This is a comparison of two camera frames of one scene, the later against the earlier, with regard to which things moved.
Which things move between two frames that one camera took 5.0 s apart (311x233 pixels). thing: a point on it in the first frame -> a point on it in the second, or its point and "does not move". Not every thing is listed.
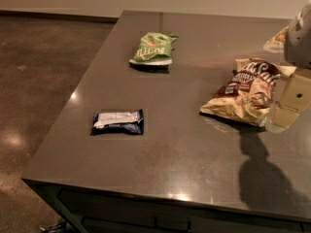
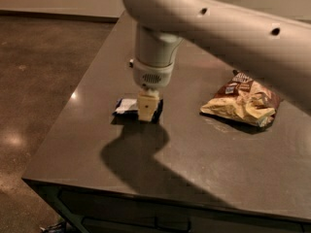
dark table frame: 101,211 does not move
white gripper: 299,42 -> 152,76
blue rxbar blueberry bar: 118,122 -> 126,111
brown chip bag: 247,95 does not move
